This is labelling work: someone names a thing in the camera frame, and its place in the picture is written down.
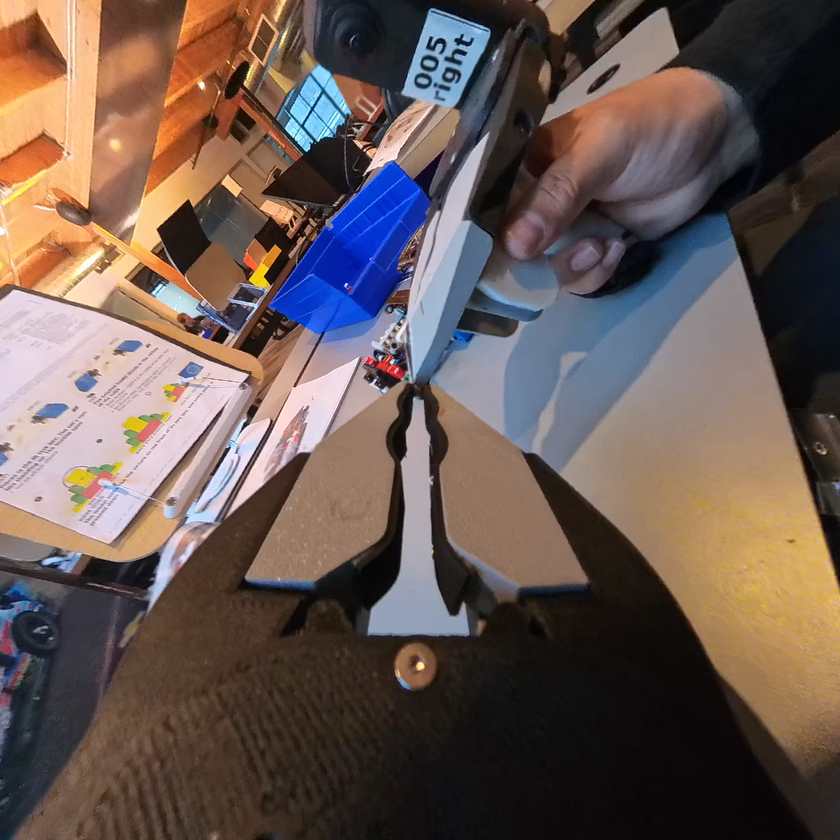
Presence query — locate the open toy instruction booklet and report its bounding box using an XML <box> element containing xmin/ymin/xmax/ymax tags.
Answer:
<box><xmin>147</xmin><ymin>357</ymin><xmax>362</xmax><ymax>592</ymax></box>

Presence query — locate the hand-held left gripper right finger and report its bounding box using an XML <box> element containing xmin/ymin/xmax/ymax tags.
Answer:
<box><xmin>425</xmin><ymin>385</ymin><xmax>590</xmax><ymax>619</ymax></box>

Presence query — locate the wooden document holder board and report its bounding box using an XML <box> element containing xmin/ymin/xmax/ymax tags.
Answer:
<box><xmin>0</xmin><ymin>284</ymin><xmax>263</xmax><ymax>565</ymax></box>

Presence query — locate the small toy brick assembly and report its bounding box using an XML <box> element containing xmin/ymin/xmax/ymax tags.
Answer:
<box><xmin>363</xmin><ymin>308</ymin><xmax>476</xmax><ymax>395</ymax></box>

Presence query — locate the black monitor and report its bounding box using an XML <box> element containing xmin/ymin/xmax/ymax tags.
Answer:
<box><xmin>262</xmin><ymin>134</ymin><xmax>371</xmax><ymax>211</ymax></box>

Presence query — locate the white stand base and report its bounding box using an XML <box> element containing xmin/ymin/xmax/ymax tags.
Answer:
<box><xmin>193</xmin><ymin>416</ymin><xmax>273</xmax><ymax>519</ymax></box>

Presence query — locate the yellow storage box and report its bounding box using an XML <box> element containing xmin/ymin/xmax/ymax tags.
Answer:
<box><xmin>246</xmin><ymin>246</ymin><xmax>283</xmax><ymax>290</ymax></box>

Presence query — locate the window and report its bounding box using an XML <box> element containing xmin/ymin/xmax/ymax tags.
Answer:
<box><xmin>279</xmin><ymin>66</ymin><xmax>352</xmax><ymax>142</ymax></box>

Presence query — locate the grey desk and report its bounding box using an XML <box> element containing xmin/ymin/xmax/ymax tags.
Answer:
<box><xmin>289</xmin><ymin>210</ymin><xmax>828</xmax><ymax>782</ymax></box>

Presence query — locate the blue plastic bin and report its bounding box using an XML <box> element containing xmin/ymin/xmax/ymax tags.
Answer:
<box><xmin>269</xmin><ymin>161</ymin><xmax>431</xmax><ymax>332</ymax></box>

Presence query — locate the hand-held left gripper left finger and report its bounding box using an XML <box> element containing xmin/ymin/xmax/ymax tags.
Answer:
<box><xmin>244</xmin><ymin>384</ymin><xmax>414</xmax><ymax>634</ymax></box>

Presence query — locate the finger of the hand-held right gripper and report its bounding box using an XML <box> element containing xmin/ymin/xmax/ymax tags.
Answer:
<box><xmin>406</xmin><ymin>215</ymin><xmax>429</xmax><ymax>383</ymax></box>
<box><xmin>415</xmin><ymin>133</ymin><xmax>494</xmax><ymax>384</ymax></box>

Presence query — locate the person's right hand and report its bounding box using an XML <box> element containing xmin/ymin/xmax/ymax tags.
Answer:
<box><xmin>502</xmin><ymin>66</ymin><xmax>762</xmax><ymax>296</ymax></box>

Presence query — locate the printed block building sheet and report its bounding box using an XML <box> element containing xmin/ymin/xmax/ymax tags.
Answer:
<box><xmin>0</xmin><ymin>289</ymin><xmax>250</xmax><ymax>546</ymax></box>

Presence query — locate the black toy set box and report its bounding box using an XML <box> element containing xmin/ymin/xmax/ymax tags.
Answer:
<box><xmin>0</xmin><ymin>558</ymin><xmax>152</xmax><ymax>840</ymax></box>

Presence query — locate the black panel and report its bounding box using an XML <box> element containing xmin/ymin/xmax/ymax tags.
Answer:
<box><xmin>157</xmin><ymin>200</ymin><xmax>214</xmax><ymax>273</ymax></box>

